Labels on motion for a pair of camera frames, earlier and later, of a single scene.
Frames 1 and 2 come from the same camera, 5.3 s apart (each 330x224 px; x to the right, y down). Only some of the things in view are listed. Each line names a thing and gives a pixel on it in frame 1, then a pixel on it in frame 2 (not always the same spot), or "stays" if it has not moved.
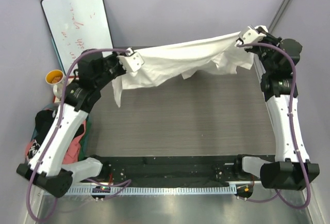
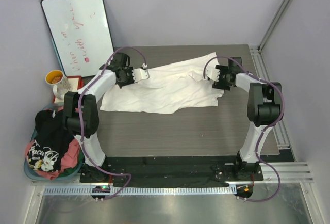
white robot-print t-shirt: x=161 y=65 to x=182 y=84
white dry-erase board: x=78 y=24 stays
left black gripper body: x=119 y=65 to x=128 y=76
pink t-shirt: x=73 y=151 stays
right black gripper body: x=255 y=47 to x=222 y=77
